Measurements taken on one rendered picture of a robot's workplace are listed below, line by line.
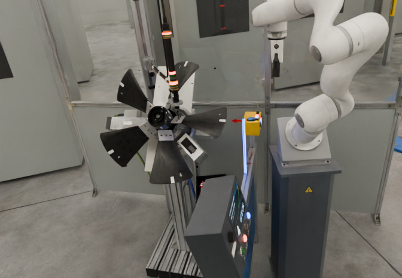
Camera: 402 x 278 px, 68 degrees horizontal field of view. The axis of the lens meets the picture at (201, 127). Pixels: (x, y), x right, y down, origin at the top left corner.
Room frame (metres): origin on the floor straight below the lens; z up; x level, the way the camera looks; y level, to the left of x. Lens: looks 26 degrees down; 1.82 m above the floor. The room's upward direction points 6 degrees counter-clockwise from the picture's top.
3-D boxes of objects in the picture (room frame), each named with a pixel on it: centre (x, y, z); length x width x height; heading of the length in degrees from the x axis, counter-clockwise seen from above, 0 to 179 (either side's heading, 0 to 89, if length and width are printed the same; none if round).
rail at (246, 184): (1.27, -0.20, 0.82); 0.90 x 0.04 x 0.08; 163
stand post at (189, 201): (1.83, 0.15, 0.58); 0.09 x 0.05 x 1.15; 73
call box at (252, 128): (1.65, -0.32, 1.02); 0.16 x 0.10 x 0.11; 163
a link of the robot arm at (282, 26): (1.32, -0.37, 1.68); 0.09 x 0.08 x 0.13; 97
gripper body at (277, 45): (1.32, -0.37, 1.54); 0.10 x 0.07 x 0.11; 163
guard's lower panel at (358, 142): (2.16, -0.10, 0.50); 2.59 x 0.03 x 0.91; 73
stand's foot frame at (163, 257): (1.70, 0.19, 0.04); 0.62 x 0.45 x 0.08; 163
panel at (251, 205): (1.27, -0.20, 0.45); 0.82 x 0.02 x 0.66; 163
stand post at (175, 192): (1.61, 0.21, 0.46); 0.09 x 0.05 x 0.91; 73
